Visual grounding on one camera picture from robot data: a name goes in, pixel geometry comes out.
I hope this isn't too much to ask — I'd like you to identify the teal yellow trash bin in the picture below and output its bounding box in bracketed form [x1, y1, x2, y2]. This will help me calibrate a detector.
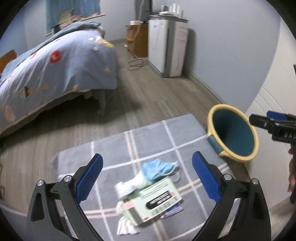
[207, 104, 259, 163]

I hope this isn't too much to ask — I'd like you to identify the wooden nightstand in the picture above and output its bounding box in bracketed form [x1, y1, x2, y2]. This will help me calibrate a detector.
[125, 24, 149, 58]

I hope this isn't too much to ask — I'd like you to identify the blue white medicine sachet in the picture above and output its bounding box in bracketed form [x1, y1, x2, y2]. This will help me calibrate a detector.
[161, 203, 183, 219]

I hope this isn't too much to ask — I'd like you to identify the blue face mask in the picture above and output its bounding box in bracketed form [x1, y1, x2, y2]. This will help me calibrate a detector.
[141, 159, 179, 181]

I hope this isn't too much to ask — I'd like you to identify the black monitor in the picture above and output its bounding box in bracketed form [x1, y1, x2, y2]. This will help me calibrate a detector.
[134, 0, 152, 22]

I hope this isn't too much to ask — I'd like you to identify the white tissue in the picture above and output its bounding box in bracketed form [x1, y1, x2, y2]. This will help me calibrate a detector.
[115, 171, 148, 235]

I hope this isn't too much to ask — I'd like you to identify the bed with blue duvet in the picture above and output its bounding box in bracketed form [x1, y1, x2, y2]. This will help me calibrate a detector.
[1, 22, 117, 137]

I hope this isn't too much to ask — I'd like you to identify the black cable on floor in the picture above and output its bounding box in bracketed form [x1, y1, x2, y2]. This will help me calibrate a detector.
[127, 58, 150, 71]

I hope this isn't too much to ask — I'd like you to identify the white air purifier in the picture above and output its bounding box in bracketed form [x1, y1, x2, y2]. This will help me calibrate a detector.
[148, 15, 189, 78]

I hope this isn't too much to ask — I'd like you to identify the grey plaid rug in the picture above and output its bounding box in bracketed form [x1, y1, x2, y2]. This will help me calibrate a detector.
[52, 114, 249, 240]

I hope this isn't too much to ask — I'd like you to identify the person right hand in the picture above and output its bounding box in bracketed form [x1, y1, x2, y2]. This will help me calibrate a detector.
[287, 157, 295, 192]

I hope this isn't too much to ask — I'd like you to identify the green white medicine box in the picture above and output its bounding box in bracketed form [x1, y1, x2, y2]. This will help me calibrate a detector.
[133, 177, 182, 225]

